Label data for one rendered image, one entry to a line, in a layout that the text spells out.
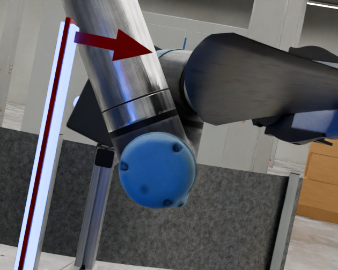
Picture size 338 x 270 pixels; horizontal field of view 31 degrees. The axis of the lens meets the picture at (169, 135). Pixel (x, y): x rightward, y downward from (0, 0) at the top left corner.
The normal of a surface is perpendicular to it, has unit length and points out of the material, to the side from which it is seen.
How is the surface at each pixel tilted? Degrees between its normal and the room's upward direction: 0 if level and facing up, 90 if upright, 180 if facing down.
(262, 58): 171
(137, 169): 90
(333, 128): 84
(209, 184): 90
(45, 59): 90
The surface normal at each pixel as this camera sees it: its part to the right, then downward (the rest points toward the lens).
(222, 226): 0.47, 0.14
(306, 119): -0.77, -0.23
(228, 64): -0.18, 0.98
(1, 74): -0.19, 0.01
